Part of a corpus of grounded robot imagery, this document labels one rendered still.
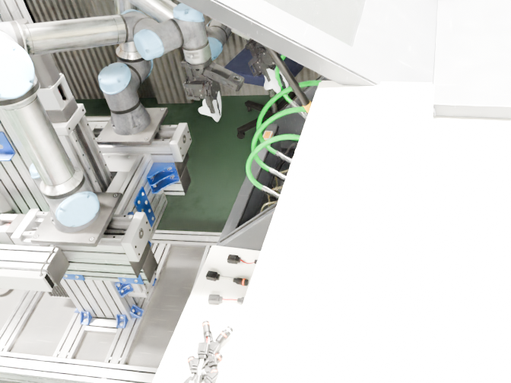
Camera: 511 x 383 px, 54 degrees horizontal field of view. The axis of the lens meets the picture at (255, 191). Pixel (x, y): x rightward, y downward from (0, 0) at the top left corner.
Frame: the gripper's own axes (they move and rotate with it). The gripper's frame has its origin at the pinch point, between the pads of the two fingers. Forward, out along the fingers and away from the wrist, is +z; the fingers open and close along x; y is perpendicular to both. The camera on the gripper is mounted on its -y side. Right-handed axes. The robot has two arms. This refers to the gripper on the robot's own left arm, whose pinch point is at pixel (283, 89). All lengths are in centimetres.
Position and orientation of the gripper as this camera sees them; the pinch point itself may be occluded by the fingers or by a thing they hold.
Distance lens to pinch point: 167.3
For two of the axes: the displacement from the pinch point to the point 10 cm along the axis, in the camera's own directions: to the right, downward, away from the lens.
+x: -7.9, 3.3, -5.2
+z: 4.0, 9.2, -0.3
